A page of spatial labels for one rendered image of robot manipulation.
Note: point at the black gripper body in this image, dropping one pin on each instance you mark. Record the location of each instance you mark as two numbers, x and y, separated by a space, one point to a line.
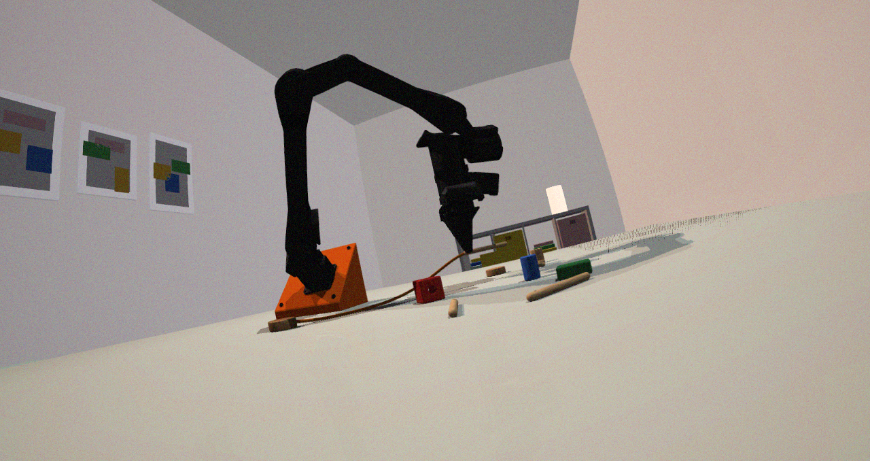
455 195

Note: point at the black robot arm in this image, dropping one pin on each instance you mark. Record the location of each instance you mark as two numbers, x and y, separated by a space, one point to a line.
294 92

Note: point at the dark blue cylinder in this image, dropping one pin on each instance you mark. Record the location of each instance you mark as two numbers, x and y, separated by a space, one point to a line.
530 267

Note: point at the green rectangular block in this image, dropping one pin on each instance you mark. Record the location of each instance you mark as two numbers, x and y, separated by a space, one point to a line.
571 269

